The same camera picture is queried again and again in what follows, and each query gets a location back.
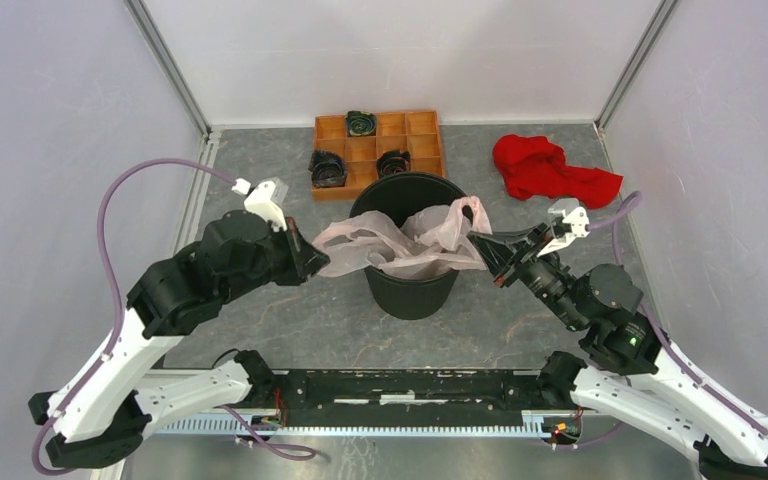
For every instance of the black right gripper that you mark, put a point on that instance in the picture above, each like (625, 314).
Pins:
(497, 248)

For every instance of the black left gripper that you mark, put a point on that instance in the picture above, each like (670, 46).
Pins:
(308, 259)

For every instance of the pink plastic trash bag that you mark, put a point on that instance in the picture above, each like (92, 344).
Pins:
(430, 243)

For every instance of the black plastic trash bin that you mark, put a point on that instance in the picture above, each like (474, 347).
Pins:
(400, 196)

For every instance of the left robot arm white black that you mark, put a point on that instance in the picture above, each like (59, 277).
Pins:
(104, 414)

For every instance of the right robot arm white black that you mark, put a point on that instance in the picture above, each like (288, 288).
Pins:
(631, 371)

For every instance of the red cloth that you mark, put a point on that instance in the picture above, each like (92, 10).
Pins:
(534, 166)

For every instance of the rolled dark belt left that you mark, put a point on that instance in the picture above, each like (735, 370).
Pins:
(327, 170)

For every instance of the rolled black belt orange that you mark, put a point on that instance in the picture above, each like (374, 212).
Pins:
(393, 162)

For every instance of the orange wooden compartment tray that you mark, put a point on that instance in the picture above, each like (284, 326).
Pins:
(415, 132)

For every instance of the rolled dark belt green yellow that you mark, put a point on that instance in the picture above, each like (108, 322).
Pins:
(361, 123)

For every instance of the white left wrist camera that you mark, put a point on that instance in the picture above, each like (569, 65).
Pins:
(264, 200)

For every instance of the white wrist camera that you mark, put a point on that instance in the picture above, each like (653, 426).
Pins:
(568, 222)
(264, 200)

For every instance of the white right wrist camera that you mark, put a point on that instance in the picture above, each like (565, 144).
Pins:
(568, 222)

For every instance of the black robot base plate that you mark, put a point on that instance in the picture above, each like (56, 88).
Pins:
(396, 398)

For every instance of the slotted white cable duct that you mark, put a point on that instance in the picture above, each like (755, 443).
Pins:
(216, 424)

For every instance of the aluminium frame post left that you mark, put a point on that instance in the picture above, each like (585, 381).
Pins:
(147, 26)

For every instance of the aluminium frame post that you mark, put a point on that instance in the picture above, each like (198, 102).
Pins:
(147, 26)
(651, 34)

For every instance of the aluminium frame post right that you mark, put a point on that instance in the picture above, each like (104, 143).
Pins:
(651, 34)

